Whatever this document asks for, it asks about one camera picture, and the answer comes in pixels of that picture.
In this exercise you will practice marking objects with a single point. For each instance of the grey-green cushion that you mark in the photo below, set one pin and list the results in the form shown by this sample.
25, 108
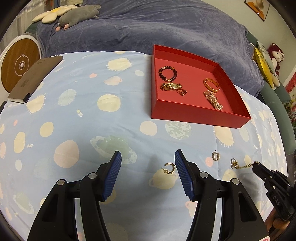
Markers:
266, 56

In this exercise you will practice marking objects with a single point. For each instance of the gold wristwatch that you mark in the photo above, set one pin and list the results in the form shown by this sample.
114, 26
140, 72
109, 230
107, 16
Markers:
170, 86

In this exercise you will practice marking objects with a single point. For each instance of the red monkey plush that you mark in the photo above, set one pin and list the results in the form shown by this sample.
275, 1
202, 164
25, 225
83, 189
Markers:
277, 56

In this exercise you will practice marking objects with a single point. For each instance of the gold chain bangle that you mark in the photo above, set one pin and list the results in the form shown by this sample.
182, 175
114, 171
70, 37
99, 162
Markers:
211, 85

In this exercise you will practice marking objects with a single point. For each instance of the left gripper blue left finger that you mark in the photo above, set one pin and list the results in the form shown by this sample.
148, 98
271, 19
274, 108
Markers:
110, 174

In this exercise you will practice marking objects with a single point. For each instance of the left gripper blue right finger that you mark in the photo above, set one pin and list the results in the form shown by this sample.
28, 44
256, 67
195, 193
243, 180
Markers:
185, 173

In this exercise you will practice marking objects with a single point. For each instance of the red cardboard tray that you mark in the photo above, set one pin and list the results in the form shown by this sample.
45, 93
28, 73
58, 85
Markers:
224, 108

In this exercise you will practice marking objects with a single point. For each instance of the brown leather case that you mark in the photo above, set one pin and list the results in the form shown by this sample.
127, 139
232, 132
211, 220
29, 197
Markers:
29, 82

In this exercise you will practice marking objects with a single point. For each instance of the blue planet-pattern tablecloth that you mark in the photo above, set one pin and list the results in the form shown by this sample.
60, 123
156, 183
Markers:
93, 104

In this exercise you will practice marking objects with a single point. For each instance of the green sofa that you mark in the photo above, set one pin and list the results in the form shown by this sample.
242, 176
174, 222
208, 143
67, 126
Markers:
275, 99

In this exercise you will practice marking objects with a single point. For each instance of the grey plush toy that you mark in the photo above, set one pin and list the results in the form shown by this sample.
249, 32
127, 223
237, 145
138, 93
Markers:
77, 15

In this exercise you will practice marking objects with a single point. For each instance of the framed cup picture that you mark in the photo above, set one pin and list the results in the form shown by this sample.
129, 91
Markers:
260, 7

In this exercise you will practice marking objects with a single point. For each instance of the blue sofa blanket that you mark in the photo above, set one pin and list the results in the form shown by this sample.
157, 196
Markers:
192, 26

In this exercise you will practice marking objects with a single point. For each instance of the daisy flower cushion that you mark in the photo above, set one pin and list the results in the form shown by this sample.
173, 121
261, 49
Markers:
50, 16

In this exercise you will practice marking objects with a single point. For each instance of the round wooden white device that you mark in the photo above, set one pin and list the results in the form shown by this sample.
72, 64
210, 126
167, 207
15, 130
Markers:
16, 59

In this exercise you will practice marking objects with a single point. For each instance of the yellow satin cushion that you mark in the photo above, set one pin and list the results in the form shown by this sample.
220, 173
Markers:
264, 68

